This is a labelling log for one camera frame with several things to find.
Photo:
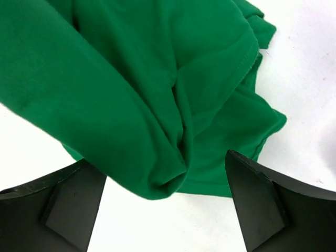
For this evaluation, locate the green t shirt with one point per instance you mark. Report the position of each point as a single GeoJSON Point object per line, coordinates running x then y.
{"type": "Point", "coordinates": [152, 93]}

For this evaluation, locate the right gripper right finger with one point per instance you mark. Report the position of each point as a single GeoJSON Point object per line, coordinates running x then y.
{"type": "Point", "coordinates": [277, 213]}

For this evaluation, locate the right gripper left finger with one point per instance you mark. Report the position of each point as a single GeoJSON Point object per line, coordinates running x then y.
{"type": "Point", "coordinates": [56, 212]}

